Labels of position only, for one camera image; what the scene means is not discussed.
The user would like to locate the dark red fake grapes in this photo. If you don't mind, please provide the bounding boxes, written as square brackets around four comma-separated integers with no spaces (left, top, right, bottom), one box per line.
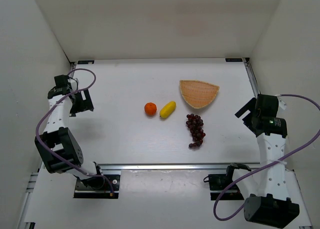
[185,113,206,149]

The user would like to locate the orange fake fruit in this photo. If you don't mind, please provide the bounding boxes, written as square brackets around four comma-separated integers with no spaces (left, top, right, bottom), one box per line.
[144,102,157,117]

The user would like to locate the yellow fake lemon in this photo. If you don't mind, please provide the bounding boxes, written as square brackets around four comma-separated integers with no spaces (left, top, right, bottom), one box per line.
[159,101,177,119]

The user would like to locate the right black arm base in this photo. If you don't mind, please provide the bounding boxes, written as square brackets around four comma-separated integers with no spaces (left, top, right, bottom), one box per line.
[203,163,252,201]

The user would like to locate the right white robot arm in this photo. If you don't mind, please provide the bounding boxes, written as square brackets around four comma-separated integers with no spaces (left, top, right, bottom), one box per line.
[232,94,300,229]

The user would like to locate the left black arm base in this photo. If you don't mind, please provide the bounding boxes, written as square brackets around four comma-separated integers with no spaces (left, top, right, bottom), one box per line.
[73,170,121,199]

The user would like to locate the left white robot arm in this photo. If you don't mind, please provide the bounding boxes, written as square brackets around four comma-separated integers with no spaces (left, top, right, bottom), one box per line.
[34,75,105,188]

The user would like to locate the woven orange fruit basket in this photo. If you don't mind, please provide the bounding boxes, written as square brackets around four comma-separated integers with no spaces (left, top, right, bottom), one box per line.
[179,80,220,109]

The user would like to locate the left black corner bracket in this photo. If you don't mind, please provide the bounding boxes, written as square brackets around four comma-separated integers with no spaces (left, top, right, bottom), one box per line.
[77,60,95,65]

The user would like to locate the black corner bracket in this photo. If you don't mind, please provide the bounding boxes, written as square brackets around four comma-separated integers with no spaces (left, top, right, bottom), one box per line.
[77,60,95,65]
[225,58,243,63]

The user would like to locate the right aluminium frame rail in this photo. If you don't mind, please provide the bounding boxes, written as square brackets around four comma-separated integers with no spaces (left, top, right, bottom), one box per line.
[243,57,261,98]

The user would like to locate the aluminium frame rail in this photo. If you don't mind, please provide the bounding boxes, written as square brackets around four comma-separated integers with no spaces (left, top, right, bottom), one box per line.
[97,163,261,171]
[243,57,261,98]
[16,162,44,229]

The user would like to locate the right black corner bracket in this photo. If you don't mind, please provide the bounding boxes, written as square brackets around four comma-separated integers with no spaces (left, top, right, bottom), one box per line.
[225,58,243,63]

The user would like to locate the front aluminium frame rail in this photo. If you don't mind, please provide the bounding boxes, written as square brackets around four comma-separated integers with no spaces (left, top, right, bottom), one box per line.
[97,163,261,171]

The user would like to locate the left aluminium frame rail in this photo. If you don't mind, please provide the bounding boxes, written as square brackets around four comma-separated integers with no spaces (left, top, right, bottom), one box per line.
[16,162,44,229]

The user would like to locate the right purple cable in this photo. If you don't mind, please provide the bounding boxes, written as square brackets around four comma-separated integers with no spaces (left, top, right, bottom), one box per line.
[213,93,320,221]

